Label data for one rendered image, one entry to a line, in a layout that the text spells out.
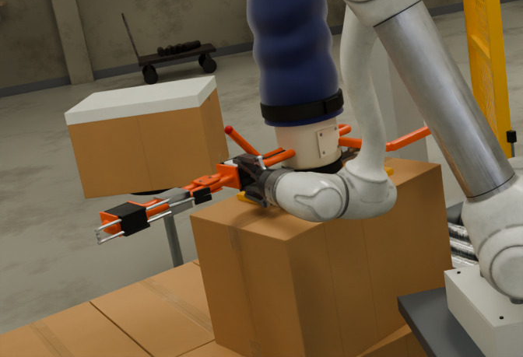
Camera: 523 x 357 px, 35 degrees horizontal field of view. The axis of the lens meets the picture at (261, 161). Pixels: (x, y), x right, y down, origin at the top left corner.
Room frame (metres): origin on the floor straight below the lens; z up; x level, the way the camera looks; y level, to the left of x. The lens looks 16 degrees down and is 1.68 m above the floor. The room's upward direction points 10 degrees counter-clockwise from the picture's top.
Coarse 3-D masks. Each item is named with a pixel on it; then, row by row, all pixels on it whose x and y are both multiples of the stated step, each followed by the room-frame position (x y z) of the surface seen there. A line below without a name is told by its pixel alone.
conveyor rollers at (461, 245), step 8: (448, 224) 2.74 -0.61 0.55; (456, 232) 2.69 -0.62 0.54; (464, 232) 2.66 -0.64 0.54; (456, 240) 2.59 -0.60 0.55; (464, 240) 2.66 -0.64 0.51; (456, 248) 2.56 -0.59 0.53; (464, 248) 2.54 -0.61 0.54; (472, 248) 2.51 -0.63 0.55; (456, 256) 2.47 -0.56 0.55; (464, 256) 2.54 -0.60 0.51; (472, 256) 2.50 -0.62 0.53; (464, 264) 2.41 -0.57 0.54; (472, 264) 2.39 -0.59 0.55
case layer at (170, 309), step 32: (128, 288) 2.69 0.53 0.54; (160, 288) 2.64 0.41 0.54; (192, 288) 2.60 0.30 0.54; (64, 320) 2.52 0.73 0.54; (96, 320) 2.47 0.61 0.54; (128, 320) 2.43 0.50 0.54; (160, 320) 2.39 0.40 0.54; (192, 320) 2.35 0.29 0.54; (0, 352) 2.37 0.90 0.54; (32, 352) 2.33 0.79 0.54; (64, 352) 2.29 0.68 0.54; (96, 352) 2.25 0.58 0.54; (128, 352) 2.22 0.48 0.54; (160, 352) 2.18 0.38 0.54; (192, 352) 2.15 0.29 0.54; (224, 352) 2.12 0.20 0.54; (384, 352) 2.01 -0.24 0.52; (416, 352) 2.06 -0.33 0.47
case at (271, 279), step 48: (432, 192) 2.20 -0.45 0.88; (240, 240) 2.01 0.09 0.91; (288, 240) 1.87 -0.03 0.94; (336, 240) 1.97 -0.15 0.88; (384, 240) 2.07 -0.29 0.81; (432, 240) 2.19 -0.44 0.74; (240, 288) 2.04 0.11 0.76; (288, 288) 1.88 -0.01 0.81; (336, 288) 1.95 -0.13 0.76; (384, 288) 2.06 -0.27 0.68; (432, 288) 2.17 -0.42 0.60; (240, 336) 2.07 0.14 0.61; (288, 336) 1.91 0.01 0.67; (336, 336) 1.93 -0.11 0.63; (384, 336) 2.04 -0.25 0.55
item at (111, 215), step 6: (126, 204) 1.89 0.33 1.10; (132, 204) 1.88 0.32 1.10; (138, 204) 1.87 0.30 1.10; (108, 210) 1.86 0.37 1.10; (114, 210) 1.85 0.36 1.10; (120, 210) 1.85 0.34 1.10; (126, 210) 1.84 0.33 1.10; (132, 210) 1.83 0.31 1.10; (102, 216) 1.85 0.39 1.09; (108, 216) 1.83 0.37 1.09; (114, 216) 1.81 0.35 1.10; (102, 222) 1.86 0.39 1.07; (120, 222) 1.81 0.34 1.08; (120, 228) 1.81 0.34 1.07
